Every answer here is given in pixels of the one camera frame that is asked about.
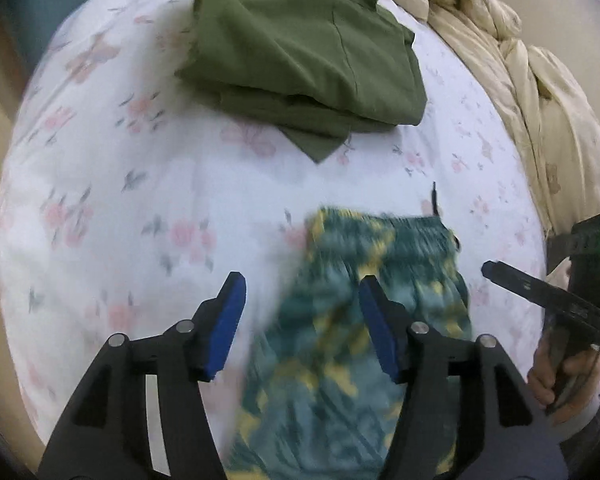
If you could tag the person's right hand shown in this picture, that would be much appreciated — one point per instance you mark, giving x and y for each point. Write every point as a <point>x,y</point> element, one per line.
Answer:
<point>555,375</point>

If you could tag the cream quilted duvet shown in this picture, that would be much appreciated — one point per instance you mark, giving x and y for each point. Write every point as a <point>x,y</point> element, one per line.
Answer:
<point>530,85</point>

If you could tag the olive green folded garment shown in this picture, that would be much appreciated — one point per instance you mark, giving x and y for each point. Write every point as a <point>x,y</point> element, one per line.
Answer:
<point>305,55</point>

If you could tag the green yellow patterned pants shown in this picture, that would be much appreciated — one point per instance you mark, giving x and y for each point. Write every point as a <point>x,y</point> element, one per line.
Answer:
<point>350,345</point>

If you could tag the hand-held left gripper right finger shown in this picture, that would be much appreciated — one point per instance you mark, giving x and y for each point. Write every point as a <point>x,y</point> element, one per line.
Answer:
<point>381,325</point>

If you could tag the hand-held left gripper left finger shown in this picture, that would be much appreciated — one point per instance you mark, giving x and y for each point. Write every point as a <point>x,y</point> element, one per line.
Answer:
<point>226,322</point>

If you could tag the white floral bed sheet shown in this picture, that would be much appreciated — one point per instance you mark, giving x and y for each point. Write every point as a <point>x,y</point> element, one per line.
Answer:
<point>130,185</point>

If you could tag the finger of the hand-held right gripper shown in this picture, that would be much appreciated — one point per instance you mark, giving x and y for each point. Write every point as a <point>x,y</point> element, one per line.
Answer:
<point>540,291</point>

